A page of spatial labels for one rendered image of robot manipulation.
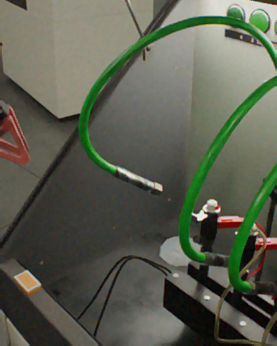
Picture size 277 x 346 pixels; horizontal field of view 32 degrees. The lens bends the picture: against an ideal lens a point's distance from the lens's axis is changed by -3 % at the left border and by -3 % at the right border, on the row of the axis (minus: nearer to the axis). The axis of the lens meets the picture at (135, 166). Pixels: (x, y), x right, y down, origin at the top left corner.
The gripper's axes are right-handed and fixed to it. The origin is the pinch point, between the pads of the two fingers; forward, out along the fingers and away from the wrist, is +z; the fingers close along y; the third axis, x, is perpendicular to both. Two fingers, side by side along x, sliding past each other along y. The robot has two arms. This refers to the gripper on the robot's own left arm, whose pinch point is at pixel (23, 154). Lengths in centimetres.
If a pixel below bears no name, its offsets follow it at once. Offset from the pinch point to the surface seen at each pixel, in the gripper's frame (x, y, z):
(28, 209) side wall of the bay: 10.7, 16.3, 12.3
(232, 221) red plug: -17.1, -7.2, 30.7
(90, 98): -13.8, -5.2, -0.3
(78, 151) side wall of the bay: -4.6, 18.8, 11.5
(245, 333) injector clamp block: -6.2, -16.8, 42.1
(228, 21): -37.1, -5.4, 5.3
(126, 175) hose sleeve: -9.4, -2.1, 13.8
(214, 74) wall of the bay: -37, 25, 22
